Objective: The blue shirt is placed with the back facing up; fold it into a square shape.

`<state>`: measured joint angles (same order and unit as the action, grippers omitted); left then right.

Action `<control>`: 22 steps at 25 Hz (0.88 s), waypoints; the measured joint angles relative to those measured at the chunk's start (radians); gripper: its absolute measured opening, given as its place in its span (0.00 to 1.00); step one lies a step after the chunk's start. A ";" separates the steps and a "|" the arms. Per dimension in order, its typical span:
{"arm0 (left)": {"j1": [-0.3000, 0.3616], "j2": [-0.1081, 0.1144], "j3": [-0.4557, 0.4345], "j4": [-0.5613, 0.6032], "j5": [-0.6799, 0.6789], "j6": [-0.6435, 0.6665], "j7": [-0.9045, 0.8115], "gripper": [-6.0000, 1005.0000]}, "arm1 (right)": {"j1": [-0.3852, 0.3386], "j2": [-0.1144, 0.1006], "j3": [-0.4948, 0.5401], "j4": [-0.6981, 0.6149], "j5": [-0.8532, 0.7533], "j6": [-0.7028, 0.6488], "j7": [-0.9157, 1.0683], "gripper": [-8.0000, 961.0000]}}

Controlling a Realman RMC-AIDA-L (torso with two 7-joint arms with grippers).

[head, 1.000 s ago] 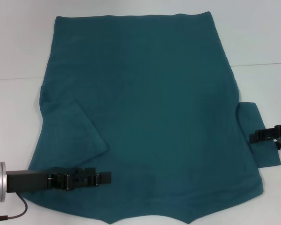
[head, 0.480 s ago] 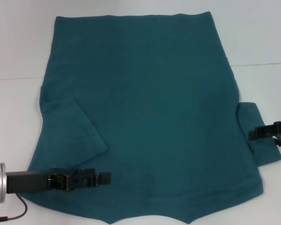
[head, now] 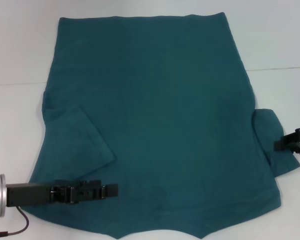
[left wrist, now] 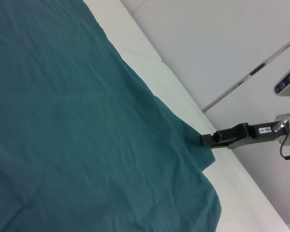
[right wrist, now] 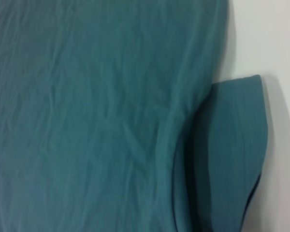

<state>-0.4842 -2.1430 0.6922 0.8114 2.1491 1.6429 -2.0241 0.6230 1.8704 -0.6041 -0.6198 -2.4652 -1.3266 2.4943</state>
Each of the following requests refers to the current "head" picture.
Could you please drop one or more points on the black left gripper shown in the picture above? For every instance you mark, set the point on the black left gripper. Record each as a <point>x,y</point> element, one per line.
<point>27,195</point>

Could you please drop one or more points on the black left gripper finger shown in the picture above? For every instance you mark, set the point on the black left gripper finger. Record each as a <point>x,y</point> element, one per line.
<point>111,190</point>

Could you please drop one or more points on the teal t-shirt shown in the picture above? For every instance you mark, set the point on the teal t-shirt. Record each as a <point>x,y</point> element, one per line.
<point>152,112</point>

